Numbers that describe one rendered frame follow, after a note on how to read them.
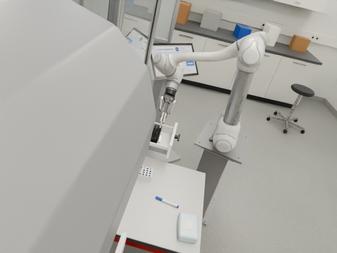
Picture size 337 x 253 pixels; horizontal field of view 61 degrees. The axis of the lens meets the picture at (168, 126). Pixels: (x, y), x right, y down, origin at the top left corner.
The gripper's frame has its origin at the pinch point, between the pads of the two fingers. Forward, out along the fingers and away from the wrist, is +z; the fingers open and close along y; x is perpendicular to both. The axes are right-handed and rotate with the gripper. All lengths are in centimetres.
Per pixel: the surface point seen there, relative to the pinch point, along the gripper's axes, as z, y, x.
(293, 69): -191, -204, -205
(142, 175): 41.6, 4.6, 19.8
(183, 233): 63, -20, 47
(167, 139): 13.0, -7.2, -2.6
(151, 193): 50, -3, 24
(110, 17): -11, 40, 85
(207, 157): 14, -45, -25
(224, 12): -260, -77, -230
